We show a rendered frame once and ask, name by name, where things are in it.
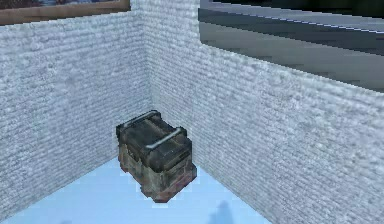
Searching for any dark wooden crate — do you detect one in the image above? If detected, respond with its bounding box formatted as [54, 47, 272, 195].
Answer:
[115, 109, 198, 204]

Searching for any grey framed window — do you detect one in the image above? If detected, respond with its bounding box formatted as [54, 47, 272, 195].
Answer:
[197, 0, 384, 94]

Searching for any wooden framed picture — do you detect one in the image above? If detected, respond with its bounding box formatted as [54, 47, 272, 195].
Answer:
[0, 0, 131, 27]

